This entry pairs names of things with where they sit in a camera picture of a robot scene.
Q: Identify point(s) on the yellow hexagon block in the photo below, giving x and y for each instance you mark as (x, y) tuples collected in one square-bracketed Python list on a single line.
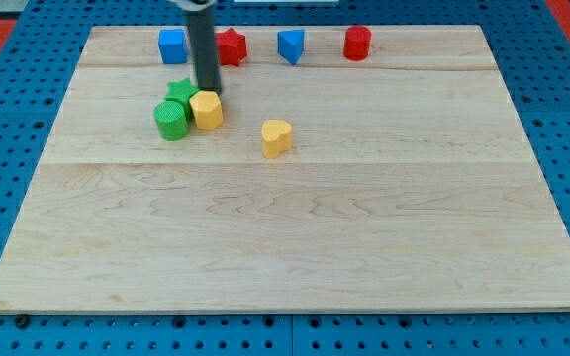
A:
[(207, 109)]

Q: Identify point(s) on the green star block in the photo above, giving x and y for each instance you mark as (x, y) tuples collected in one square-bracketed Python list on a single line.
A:
[(181, 92)]

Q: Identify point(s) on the red star block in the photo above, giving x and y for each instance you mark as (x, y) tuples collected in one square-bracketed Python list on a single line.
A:
[(231, 46)]

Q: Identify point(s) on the yellow heart block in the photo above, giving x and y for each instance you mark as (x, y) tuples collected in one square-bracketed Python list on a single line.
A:
[(277, 137)]

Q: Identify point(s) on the light wooden board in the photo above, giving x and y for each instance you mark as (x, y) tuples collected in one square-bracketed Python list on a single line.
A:
[(410, 187)]

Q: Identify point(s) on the green cylinder block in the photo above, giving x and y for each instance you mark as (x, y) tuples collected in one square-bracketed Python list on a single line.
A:
[(171, 120)]

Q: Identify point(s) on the blue triangle block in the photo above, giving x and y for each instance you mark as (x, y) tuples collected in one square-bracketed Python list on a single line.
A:
[(291, 44)]

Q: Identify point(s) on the red cylinder block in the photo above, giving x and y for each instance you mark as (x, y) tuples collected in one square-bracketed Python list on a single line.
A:
[(357, 43)]

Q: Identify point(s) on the blue cube block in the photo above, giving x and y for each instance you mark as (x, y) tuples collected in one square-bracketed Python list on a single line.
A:
[(172, 46)]

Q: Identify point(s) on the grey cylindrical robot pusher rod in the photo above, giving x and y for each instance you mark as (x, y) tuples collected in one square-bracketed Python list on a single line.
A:
[(200, 22)]

